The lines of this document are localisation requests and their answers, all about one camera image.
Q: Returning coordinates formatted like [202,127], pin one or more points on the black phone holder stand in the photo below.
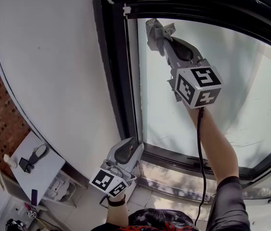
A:
[33,159]

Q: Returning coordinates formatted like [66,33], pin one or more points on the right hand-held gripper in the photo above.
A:
[198,88]

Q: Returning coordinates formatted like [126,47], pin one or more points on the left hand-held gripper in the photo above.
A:
[106,179]

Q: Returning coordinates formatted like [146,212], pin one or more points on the white shelf unit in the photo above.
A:
[61,189]

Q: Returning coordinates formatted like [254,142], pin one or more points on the white bathtub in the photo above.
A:
[270,218]

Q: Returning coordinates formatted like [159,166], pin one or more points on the black red printed t-shirt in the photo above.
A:
[229,201]

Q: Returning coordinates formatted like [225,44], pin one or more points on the dark blue slim case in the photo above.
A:
[34,197]

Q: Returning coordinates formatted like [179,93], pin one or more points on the black-framed window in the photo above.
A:
[116,56]

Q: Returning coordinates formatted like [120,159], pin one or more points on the glossy stone window sill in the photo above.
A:
[174,177]

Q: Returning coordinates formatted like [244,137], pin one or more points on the person's right forearm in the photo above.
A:
[214,141]

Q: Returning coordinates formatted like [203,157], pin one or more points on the white side table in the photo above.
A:
[46,172]

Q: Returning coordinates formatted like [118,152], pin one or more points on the black wristband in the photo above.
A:
[116,202]

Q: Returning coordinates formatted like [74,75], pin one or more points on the frosted window glass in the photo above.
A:
[246,80]

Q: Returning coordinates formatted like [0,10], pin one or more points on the person's left forearm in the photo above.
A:
[118,215]

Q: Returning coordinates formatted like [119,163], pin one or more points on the white paper cup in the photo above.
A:
[10,160]

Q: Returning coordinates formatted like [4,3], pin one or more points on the grey cloth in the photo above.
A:
[157,35]

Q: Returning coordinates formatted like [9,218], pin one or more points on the small black white patterned box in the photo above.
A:
[32,214]

